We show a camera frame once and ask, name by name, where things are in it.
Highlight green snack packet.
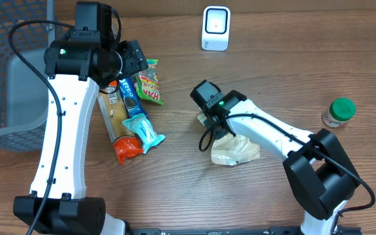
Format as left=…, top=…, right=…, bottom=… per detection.
left=133, top=59, right=163, bottom=105

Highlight blue Oreo cookie pack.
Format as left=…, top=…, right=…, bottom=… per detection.
left=119, top=77, right=148, bottom=118

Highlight red snack packet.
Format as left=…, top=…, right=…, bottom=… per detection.
left=97, top=82, right=143, bottom=165

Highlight beige paper bag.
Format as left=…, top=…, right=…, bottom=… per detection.
left=196, top=112, right=260, bottom=166

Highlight teal snack packet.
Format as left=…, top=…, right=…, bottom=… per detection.
left=122, top=114, right=166, bottom=154

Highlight green lid jar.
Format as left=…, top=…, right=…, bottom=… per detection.
left=321, top=97, right=356, bottom=128

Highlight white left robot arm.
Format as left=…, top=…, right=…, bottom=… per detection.
left=13, top=1, right=148, bottom=234

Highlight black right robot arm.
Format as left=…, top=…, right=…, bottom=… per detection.
left=190, top=80, right=361, bottom=234

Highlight white barcode scanner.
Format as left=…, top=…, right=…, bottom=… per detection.
left=201, top=5, right=231, bottom=52

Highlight dark grey plastic basket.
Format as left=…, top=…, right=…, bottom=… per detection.
left=0, top=0, right=55, bottom=152

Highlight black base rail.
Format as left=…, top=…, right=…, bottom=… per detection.
left=122, top=227, right=364, bottom=235

